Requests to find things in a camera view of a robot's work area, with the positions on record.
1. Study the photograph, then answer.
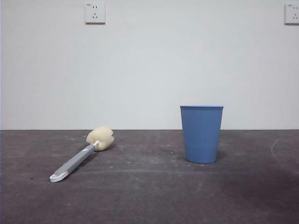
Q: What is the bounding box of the blue ribbed plastic cup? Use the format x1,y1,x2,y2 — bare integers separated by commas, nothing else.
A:
179,105,225,165

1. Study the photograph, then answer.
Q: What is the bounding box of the grey-handled sponge cup brush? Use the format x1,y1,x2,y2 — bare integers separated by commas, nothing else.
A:
49,126,115,183

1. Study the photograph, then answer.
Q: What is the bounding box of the white wall socket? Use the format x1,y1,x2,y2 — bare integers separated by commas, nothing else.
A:
284,3,299,25
85,2,106,25

